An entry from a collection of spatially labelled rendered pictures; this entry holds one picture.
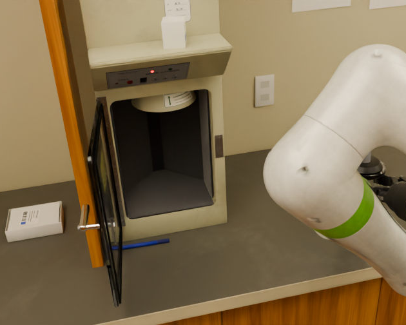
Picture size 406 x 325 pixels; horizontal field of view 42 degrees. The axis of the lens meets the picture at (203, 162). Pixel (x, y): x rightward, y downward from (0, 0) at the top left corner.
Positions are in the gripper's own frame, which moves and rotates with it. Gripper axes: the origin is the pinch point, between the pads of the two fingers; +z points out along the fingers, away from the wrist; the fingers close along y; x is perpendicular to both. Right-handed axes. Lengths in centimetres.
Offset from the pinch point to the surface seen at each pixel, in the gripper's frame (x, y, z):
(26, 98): -30, 86, 56
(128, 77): -35, 57, 1
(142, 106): -26, 53, 16
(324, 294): 28.7, 13.8, -0.8
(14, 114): -26, 90, 57
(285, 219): 13.1, 15.6, 19.0
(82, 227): -5, 72, -11
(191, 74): -33, 41, 4
